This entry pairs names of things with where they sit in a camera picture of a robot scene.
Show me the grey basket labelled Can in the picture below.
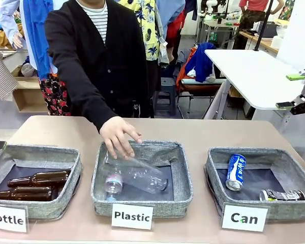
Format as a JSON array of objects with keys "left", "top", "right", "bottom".
[{"left": 204, "top": 147, "right": 305, "bottom": 222}]

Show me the grey basket labelled Bottle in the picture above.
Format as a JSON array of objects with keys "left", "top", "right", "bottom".
[{"left": 0, "top": 144, "right": 83, "bottom": 221}]

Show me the white side table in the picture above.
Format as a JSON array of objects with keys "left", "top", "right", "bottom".
[{"left": 204, "top": 49, "right": 305, "bottom": 120}]

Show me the grey basket labelled Plastic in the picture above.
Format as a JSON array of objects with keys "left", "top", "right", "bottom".
[{"left": 90, "top": 139, "right": 194, "bottom": 218}]

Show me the black stand pole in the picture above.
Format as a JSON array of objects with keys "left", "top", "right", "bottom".
[{"left": 254, "top": 0, "right": 274, "bottom": 52}]

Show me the person in camouflage trousers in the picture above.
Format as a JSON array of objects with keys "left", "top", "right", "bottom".
[{"left": 232, "top": 0, "right": 284, "bottom": 50}]

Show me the white background workbench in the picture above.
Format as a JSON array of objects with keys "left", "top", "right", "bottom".
[{"left": 202, "top": 18, "right": 241, "bottom": 49}]

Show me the checked cloth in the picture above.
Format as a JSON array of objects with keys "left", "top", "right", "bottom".
[{"left": 0, "top": 46, "right": 19, "bottom": 102}]

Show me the mannequin in light blue shirt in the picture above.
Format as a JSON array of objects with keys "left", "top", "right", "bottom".
[{"left": 0, "top": 0, "right": 26, "bottom": 50}]

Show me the person's right forearm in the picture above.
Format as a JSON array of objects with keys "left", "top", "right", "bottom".
[{"left": 64, "top": 73, "right": 121, "bottom": 134}]

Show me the bright blue hanging garment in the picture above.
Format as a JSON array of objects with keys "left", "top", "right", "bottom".
[{"left": 22, "top": 0, "right": 54, "bottom": 80}]

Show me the small pink-label plastic bottle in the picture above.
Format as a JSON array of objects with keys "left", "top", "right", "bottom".
[{"left": 105, "top": 167, "right": 124, "bottom": 202}]

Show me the large clear plastic bottle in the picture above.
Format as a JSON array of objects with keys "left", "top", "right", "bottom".
[{"left": 103, "top": 151, "right": 169, "bottom": 193}]

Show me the cardboard box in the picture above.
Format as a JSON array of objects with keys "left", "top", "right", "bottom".
[{"left": 12, "top": 76, "right": 51, "bottom": 114}]

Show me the yellow floral shirt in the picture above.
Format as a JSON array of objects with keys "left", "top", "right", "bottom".
[{"left": 118, "top": 0, "right": 166, "bottom": 62}]

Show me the blue white drink can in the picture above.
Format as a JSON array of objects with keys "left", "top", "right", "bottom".
[{"left": 225, "top": 154, "right": 247, "bottom": 192}]

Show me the white Plastic label card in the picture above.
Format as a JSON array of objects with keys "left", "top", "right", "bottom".
[{"left": 111, "top": 202, "right": 155, "bottom": 231}]

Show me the grey hanging tag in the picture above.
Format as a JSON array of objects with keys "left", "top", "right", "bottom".
[{"left": 158, "top": 40, "right": 170, "bottom": 66}]

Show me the white Can label card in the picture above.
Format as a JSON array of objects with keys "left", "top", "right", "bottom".
[{"left": 221, "top": 204, "right": 269, "bottom": 232}]

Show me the white paper roll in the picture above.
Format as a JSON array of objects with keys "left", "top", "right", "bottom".
[{"left": 270, "top": 35, "right": 286, "bottom": 50}]

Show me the red floral skirt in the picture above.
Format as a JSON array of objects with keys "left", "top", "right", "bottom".
[{"left": 39, "top": 73, "right": 72, "bottom": 117}]

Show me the brown glass bottle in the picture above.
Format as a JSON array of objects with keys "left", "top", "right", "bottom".
[
  {"left": 0, "top": 187, "right": 59, "bottom": 202},
  {"left": 7, "top": 170, "right": 72, "bottom": 189}
]

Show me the dark plastic stool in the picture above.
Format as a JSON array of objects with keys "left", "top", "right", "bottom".
[{"left": 152, "top": 77, "right": 179, "bottom": 117}]

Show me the blue jacket on chair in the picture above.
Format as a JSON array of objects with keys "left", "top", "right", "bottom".
[{"left": 185, "top": 42, "right": 217, "bottom": 83}]

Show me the person in black cardigan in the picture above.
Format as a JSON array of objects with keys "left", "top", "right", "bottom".
[{"left": 45, "top": 0, "right": 151, "bottom": 119}]

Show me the black white drink can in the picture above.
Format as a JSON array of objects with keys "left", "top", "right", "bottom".
[{"left": 259, "top": 189, "right": 305, "bottom": 202}]

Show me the white Bottle label card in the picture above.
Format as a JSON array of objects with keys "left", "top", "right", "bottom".
[{"left": 0, "top": 203, "right": 29, "bottom": 233}]

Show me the red hanging garment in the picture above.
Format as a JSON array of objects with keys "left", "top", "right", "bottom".
[{"left": 166, "top": 10, "right": 187, "bottom": 49}]

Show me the person's right hand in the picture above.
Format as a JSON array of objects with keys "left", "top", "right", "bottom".
[{"left": 99, "top": 116, "right": 143, "bottom": 161}]

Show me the wooden background desk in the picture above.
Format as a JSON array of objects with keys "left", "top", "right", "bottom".
[{"left": 238, "top": 30, "right": 280, "bottom": 54}]

